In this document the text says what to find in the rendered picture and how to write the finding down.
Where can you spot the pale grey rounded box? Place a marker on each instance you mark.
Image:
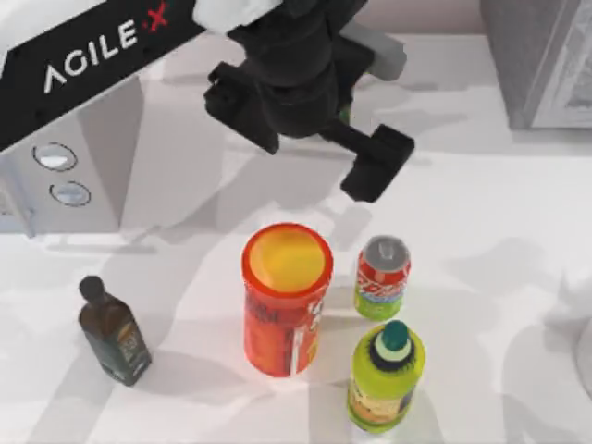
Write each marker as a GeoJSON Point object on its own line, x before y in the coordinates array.
{"type": "Point", "coordinates": [389, 54]}

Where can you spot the red and green can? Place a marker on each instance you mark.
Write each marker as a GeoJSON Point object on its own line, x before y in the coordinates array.
{"type": "Point", "coordinates": [381, 291]}

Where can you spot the pale microwave oven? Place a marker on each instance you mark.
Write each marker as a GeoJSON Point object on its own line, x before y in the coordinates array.
{"type": "Point", "coordinates": [106, 176]}

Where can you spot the orange cylindrical canister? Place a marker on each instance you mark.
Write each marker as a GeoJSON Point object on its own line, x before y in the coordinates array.
{"type": "Point", "coordinates": [282, 324]}

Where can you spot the round microwave knob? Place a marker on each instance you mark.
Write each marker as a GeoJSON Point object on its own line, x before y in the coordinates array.
{"type": "Point", "coordinates": [54, 156]}
{"type": "Point", "coordinates": [70, 193]}

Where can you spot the yellow-green bottle green cap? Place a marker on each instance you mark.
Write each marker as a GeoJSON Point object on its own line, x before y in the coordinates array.
{"type": "Point", "coordinates": [386, 388]}

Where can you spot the dark brown bottle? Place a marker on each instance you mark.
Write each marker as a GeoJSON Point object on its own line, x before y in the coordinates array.
{"type": "Point", "coordinates": [115, 337]}

